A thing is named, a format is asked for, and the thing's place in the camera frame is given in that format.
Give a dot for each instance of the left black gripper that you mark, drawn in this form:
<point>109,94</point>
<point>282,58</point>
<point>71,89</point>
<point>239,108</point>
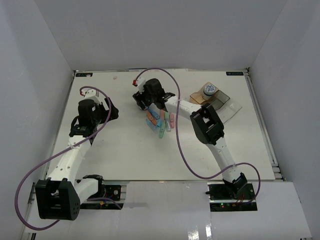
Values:
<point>101,107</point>

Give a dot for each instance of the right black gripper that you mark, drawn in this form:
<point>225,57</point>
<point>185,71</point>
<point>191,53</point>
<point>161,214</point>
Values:
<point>139,97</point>

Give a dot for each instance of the green cap highlighter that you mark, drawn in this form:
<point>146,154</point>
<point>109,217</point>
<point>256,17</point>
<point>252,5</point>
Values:
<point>167,121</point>

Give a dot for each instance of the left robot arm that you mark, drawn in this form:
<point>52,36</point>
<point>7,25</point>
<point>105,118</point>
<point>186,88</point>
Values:
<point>59,196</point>

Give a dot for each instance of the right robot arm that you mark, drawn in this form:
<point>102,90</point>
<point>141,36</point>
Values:
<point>207,126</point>

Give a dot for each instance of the orange correction tape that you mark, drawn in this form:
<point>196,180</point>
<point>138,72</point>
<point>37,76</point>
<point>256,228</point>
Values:
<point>151,118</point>

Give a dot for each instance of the pink correction tape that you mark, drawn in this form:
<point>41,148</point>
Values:
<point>172,120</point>

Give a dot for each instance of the green correction tape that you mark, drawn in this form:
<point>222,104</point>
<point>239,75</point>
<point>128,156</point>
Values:
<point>162,128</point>

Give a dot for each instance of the left black corner label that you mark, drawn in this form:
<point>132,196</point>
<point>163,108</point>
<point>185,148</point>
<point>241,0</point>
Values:
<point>83,74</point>

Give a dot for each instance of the black corner label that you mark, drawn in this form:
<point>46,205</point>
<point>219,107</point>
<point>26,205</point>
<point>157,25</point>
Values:
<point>234,73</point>
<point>83,74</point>

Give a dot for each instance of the amber transparent tray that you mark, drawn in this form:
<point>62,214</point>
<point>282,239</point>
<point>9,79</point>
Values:
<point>196,97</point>

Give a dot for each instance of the grey transparent tray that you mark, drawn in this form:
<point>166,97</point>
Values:
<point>219,99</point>

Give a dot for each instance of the right black corner label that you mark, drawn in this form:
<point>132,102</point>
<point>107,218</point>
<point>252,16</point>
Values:
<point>234,73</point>

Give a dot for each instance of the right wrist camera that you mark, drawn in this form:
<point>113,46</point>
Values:
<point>139,83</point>

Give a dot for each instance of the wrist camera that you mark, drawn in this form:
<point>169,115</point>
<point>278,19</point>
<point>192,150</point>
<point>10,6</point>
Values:
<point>89,93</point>
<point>139,83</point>

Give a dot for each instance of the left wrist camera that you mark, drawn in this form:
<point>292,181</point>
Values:
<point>89,93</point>

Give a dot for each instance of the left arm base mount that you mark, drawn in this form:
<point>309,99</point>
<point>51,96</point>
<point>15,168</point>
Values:
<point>113,192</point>

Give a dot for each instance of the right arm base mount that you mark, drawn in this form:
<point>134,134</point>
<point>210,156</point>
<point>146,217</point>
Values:
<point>221,200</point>

